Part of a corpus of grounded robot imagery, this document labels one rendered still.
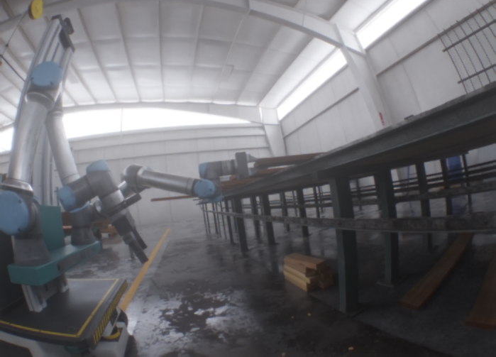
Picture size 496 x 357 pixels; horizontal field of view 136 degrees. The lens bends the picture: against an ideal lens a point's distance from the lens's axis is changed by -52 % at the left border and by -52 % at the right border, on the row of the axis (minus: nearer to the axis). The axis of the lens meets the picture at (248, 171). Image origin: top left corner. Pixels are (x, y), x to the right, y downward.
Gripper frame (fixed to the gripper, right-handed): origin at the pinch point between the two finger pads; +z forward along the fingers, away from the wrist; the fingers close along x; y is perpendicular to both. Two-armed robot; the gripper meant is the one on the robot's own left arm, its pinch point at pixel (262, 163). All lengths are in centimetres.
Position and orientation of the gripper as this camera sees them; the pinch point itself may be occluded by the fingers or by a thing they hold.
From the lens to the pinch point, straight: 103.3
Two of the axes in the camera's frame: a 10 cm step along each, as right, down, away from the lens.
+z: 9.8, -1.2, 1.7
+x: -1.4, -9.8, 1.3
